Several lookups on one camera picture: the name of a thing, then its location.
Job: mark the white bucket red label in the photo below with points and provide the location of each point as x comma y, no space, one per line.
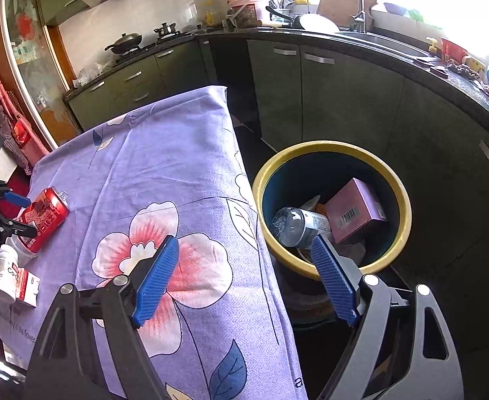
250,10

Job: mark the red white small box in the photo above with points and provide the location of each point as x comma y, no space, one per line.
28,287

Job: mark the blue bowl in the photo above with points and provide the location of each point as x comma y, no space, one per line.
395,8

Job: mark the yellow rimmed trash bin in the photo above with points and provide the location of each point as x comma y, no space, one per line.
265,183

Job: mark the white plate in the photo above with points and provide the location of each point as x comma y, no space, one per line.
317,23

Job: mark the black wok with lid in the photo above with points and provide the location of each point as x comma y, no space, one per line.
126,43

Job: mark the red checked apron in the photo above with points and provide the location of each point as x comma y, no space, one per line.
19,133

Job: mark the white pill bottle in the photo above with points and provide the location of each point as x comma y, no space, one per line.
5,271

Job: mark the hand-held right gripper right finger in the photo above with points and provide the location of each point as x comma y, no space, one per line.
332,279

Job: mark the wooden cutting board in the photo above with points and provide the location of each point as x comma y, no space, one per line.
340,6

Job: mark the grey rag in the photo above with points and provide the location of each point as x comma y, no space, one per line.
463,70

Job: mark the black scissors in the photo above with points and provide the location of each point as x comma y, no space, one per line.
439,71

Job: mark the glass sliding door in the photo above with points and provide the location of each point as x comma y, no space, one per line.
32,62

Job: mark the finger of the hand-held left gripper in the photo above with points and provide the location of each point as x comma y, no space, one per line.
15,198
19,229

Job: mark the dark red cloth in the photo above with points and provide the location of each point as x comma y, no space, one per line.
13,183

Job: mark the steel pot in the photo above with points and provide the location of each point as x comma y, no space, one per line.
167,30

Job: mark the pink box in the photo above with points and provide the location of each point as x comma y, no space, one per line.
352,208

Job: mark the yellow pump dispenser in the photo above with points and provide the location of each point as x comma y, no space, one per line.
432,46

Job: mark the utensil holder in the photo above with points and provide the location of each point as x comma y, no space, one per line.
280,8

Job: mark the red soda can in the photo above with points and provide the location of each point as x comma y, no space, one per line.
40,216

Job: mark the steel sink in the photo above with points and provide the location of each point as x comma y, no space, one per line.
386,42

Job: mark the clear plastic bag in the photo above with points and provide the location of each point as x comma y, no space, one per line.
88,76

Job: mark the clear plastic bottle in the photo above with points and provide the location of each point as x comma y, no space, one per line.
298,225

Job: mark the steel faucet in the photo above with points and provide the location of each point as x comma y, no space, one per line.
359,8

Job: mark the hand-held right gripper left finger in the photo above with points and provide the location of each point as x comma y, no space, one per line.
157,279

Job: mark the green plastic container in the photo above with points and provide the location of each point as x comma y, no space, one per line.
416,14

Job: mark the gas stove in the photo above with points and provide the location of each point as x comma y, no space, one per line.
173,39

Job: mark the purple floral tablecloth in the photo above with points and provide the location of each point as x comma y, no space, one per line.
165,154

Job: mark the yellow bottle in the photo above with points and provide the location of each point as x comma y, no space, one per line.
210,17

